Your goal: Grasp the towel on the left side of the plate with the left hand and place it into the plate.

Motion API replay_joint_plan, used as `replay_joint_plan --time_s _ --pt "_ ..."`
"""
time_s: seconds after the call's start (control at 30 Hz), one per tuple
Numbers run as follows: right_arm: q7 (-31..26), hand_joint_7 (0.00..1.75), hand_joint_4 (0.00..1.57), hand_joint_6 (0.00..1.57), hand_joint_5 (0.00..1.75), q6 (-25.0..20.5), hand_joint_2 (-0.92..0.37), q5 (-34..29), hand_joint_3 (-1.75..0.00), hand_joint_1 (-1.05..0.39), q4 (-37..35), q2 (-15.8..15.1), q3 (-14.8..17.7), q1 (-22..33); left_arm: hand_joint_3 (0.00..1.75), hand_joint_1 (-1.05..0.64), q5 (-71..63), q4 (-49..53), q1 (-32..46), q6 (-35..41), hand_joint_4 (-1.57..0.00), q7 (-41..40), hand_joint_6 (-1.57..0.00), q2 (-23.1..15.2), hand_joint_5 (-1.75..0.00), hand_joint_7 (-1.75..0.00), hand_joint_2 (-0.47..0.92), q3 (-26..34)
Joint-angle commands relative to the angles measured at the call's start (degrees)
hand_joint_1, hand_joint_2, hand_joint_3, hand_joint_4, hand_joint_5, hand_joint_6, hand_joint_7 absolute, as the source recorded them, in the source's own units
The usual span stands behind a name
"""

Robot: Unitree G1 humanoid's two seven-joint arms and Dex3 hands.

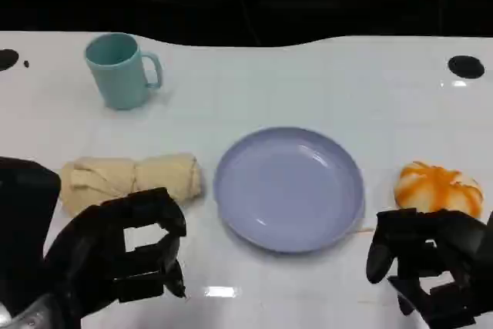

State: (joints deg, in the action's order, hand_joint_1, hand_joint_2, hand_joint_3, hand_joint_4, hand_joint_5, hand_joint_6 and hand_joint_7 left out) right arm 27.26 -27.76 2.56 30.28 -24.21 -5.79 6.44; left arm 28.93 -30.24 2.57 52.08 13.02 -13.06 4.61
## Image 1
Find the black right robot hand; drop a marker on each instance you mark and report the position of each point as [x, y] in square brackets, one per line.
[439, 236]

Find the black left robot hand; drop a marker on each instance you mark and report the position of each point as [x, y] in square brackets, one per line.
[96, 244]

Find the beige towel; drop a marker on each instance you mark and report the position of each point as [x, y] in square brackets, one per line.
[115, 178]

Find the orange and white bread roll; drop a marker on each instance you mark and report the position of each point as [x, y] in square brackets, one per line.
[439, 190]

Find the lilac plate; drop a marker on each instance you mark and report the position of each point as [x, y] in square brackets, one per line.
[289, 190]

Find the pale green mug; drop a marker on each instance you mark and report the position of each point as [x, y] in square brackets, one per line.
[119, 74]

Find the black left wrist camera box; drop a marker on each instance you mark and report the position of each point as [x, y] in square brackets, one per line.
[23, 213]

